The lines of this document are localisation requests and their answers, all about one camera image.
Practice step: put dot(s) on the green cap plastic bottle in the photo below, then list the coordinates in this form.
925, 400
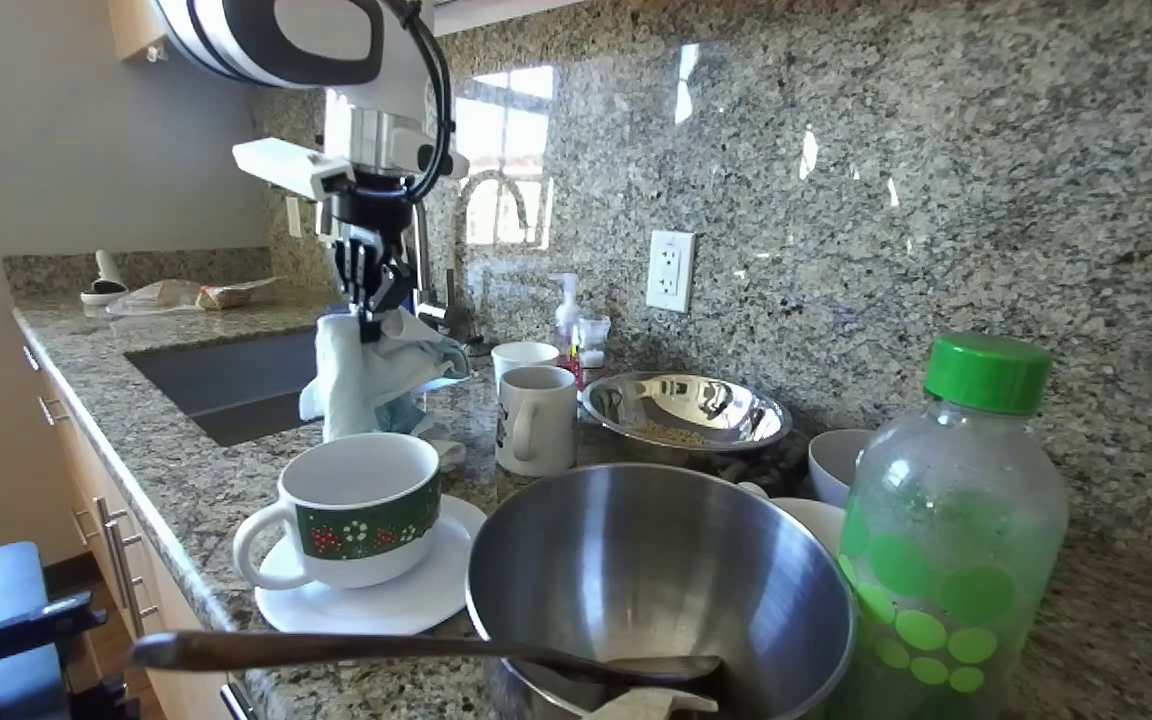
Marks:
951, 562

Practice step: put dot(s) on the light blue bowl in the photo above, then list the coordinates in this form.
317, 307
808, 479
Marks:
839, 461

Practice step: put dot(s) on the shallow steel bowl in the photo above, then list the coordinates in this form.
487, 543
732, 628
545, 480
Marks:
680, 414

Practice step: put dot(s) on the white wall outlet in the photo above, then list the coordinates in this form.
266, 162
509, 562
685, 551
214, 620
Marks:
670, 270

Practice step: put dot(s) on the small red yellow bottle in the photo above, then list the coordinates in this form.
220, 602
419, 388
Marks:
574, 365

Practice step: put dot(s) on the steel kitchen sink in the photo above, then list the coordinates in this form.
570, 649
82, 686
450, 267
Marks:
230, 382

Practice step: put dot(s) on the clear soap pump bottle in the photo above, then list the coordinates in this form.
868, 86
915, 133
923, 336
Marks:
564, 312

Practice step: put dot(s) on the small grey white utensil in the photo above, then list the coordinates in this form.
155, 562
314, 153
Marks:
102, 277

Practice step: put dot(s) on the small clear jar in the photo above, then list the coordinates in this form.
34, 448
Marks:
595, 335

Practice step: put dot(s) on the wooden lower cabinet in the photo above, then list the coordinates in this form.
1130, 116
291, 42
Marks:
82, 495

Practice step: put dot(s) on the small white bowl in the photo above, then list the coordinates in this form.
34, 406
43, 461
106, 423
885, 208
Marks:
808, 523

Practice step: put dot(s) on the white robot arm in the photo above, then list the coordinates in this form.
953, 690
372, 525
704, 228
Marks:
218, 32

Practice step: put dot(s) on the white teal towel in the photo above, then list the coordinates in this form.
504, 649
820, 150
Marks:
349, 385

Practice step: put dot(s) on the beige cloth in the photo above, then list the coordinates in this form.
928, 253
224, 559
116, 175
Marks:
176, 293

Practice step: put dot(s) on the white printed mug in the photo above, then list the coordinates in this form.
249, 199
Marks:
538, 424

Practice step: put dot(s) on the white plain mug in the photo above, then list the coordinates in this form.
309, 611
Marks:
522, 355

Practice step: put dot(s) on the white saucer plate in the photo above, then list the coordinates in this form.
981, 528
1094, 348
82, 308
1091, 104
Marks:
378, 606

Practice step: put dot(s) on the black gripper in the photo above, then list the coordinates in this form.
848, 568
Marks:
372, 215

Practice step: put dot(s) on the large deep steel bowl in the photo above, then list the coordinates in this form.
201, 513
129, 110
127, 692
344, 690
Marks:
659, 575

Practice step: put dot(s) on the green christmas mug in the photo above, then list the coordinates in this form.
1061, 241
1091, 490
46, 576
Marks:
361, 513

